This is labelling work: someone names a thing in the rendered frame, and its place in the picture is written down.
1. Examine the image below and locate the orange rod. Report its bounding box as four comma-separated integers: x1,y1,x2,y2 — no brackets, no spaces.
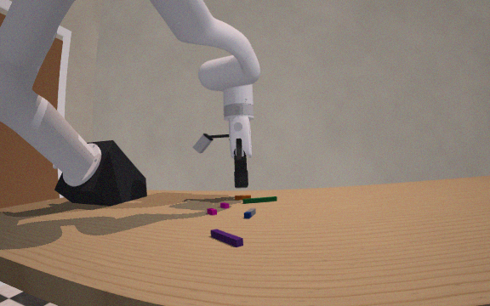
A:
235,195,251,200

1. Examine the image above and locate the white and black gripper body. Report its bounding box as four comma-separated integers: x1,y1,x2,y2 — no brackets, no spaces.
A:
224,115,254,159

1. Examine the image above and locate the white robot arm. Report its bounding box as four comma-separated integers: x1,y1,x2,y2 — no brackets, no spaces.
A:
0,0,260,186

